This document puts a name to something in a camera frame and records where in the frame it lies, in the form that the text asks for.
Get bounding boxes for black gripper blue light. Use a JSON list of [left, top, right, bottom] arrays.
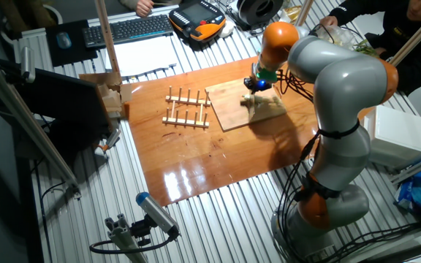
[[243, 76, 273, 99]]

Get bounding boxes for right forearm black sleeve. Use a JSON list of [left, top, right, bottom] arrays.
[[330, 3, 394, 28]]

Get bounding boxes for grey-sleeved forearm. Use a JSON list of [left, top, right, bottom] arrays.
[[118, 0, 140, 11]]

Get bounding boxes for left forearm black sleeve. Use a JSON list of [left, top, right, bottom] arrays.
[[385, 49, 421, 96]]

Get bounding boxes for right hand of black-jacket person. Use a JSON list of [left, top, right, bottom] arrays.
[[319, 15, 339, 27]]

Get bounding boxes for hand of grey-sleeved person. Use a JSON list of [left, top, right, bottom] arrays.
[[135, 0, 156, 18]]

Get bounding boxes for white scallion stalk piece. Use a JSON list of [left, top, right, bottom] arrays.
[[240, 94, 266, 109]]

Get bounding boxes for green wrist flange adapter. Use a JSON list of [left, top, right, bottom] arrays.
[[254, 67, 279, 83]]

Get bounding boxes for wooden peg dish rack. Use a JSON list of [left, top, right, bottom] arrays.
[[162, 85, 212, 129]]

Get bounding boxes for small white rounded object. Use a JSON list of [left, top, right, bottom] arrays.
[[219, 20, 236, 39]]

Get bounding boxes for black filament spool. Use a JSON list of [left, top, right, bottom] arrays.
[[236, 0, 285, 27]]

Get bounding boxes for yellowish wrapped package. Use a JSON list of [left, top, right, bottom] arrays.
[[279, 5, 303, 23]]

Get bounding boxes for orange black teach pendant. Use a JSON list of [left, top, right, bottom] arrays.
[[168, 0, 227, 43]]

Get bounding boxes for clear plastic bag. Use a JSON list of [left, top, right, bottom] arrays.
[[314, 24, 357, 50]]

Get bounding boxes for white paper sheet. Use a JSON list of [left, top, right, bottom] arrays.
[[104, 35, 178, 78]]

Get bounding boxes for green scallion bunch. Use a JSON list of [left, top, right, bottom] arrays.
[[352, 38, 379, 58]]

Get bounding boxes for black computer keyboard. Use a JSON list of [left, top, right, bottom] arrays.
[[82, 13, 175, 49]]

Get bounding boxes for white foam box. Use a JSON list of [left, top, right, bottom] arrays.
[[363, 104, 421, 169]]

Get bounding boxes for small wooden block stack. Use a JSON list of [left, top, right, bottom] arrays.
[[78, 71, 134, 120]]

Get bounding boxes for black-jacket person torso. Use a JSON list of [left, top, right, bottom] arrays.
[[365, 0, 421, 66]]

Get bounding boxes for aluminium profile bar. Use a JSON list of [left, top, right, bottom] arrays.
[[390, 148, 421, 185]]

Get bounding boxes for black mouse pad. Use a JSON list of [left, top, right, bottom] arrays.
[[45, 18, 99, 68]]

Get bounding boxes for black flat monitor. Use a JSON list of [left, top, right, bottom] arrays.
[[12, 67, 113, 140]]

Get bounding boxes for grey computer mouse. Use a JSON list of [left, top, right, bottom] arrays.
[[56, 31, 72, 50]]

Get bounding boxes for bamboo cutting board with handle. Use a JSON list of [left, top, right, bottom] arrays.
[[205, 77, 288, 132]]

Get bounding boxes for black robot arm cable bundle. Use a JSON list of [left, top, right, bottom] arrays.
[[274, 67, 323, 262]]

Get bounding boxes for wooden frame post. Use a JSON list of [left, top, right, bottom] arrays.
[[295, 0, 314, 26], [388, 2, 421, 69], [93, 0, 121, 74]]

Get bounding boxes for orange handled clamp tool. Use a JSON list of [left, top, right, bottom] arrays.
[[94, 128, 122, 157]]

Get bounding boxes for silver camera with blue cap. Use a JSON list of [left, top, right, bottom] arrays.
[[135, 191, 181, 239]]

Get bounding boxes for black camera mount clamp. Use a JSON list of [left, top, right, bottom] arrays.
[[129, 215, 153, 248]]

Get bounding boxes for black cables on table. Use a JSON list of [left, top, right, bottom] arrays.
[[319, 221, 421, 263]]

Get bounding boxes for aluminium extrusion camera stand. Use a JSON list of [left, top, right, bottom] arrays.
[[104, 213, 149, 263]]

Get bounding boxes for black camera cable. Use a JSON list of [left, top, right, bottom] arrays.
[[88, 233, 178, 255]]

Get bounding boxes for small silver camera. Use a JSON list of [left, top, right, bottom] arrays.
[[19, 45, 37, 84]]

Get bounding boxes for aluminium frame strut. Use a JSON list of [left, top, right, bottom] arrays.
[[0, 50, 82, 198]]

